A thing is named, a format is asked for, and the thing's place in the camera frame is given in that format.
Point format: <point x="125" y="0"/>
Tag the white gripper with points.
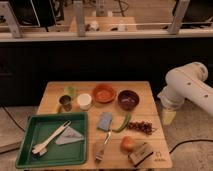
<point x="168" y="116"/>

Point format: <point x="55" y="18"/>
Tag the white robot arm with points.
<point x="185" y="82"/>

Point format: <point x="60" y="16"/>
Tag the white cup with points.
<point x="84" y="101"/>

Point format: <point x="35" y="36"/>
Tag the green plastic cup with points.
<point x="70" y="91"/>

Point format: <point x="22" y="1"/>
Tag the green chili pepper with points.
<point x="124" y="124"/>

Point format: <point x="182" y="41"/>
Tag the dark brown bowl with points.
<point x="128" y="100"/>

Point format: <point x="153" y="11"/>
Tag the wooden block brush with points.
<point x="140" y="153"/>

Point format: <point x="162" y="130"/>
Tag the orange fruit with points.
<point x="127" y="144"/>

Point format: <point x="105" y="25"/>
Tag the orange bowl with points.
<point x="103" y="93"/>

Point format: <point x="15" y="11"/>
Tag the grey triangular cloth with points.
<point x="69" y="135"/>

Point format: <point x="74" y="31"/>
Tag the green plastic tray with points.
<point x="39" y="128"/>

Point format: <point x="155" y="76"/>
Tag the grey metal rail frame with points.
<point x="54" y="20"/>

